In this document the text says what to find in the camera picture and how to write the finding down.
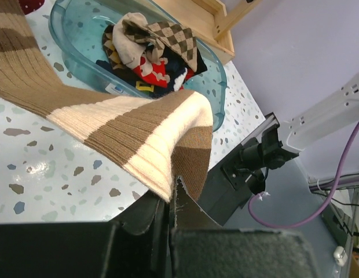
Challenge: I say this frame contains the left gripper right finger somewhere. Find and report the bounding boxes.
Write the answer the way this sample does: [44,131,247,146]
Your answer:
[170,176,320,277]

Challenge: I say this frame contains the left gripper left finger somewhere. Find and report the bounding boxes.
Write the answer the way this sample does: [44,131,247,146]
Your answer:
[0,196,168,277]

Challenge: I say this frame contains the tan cream striped sock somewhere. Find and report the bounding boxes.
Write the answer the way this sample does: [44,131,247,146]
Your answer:
[0,1,213,201]

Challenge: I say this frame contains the navy buckle sock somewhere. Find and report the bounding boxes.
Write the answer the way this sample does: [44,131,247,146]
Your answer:
[96,46,207,98]

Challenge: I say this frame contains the navy santa sock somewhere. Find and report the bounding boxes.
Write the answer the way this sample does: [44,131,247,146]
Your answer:
[173,67,188,92]

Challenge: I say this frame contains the brown checkered sock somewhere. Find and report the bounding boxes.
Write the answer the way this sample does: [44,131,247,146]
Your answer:
[102,25,128,70]

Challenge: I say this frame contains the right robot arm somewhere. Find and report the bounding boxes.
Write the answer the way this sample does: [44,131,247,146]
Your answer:
[239,72,359,171]

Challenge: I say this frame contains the brown striped hanging socks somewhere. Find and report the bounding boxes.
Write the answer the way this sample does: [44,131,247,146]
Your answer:
[122,20,197,72]

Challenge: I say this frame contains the teal plastic basin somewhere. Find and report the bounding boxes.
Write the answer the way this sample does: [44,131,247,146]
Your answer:
[49,1,227,131]

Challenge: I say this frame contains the right wooden clothes rack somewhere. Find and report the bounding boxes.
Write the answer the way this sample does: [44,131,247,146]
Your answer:
[155,0,260,65]

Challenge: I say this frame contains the red polka dot garment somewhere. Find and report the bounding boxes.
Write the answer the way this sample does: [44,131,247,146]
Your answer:
[18,0,45,15]

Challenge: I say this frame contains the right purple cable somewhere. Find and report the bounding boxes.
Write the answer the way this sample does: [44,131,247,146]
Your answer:
[248,118,359,228]

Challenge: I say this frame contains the aluminium frame rail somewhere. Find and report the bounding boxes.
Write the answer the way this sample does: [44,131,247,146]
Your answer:
[241,112,278,145]

